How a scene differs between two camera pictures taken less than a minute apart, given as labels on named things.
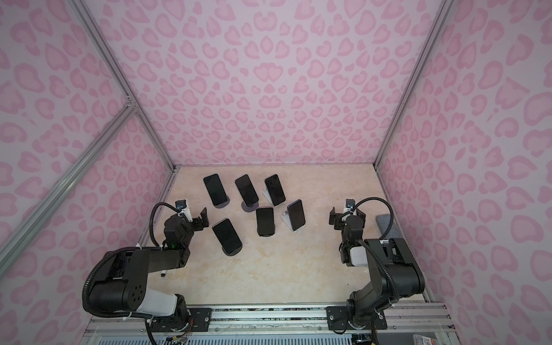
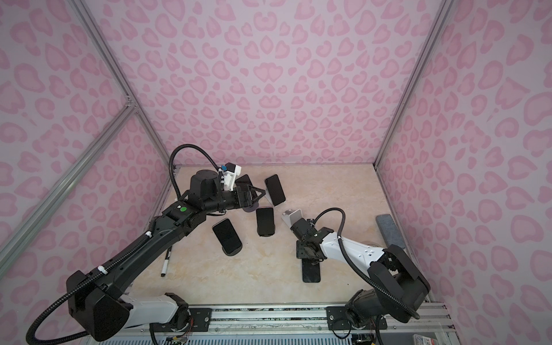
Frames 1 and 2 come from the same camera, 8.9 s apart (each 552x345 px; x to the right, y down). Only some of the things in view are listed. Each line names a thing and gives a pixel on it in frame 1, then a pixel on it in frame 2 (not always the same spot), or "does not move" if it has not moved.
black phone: [265, 221] does not move
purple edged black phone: [296, 214] → [311, 273]
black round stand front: [233, 253] does not move
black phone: [227, 235] does not move
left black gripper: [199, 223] → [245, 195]
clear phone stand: [285, 216] does not move
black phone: [275, 190] does not move
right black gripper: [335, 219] → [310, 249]
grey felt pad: [383, 221] does not move
